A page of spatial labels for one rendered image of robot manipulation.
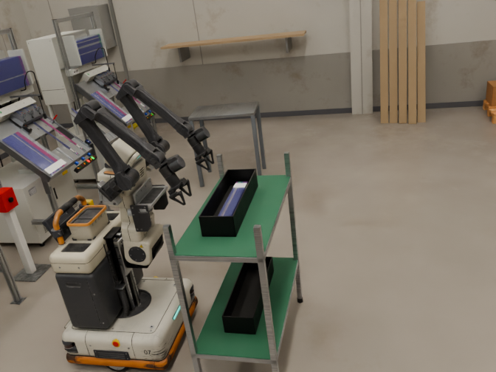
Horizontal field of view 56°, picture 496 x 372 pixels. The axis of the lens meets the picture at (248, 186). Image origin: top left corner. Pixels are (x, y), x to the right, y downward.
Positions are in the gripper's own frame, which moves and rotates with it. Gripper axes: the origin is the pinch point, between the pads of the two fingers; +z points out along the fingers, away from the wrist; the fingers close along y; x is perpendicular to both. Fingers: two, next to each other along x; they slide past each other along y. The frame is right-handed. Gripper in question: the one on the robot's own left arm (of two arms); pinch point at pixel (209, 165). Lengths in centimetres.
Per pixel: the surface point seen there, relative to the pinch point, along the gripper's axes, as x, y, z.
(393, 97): -84, 415, 125
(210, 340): 31, -56, 71
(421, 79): -125, 420, 121
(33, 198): 211, 92, -34
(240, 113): 45, 218, 11
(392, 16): -129, 443, 33
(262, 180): -15.7, 15.2, 26.5
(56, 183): 210, 127, -33
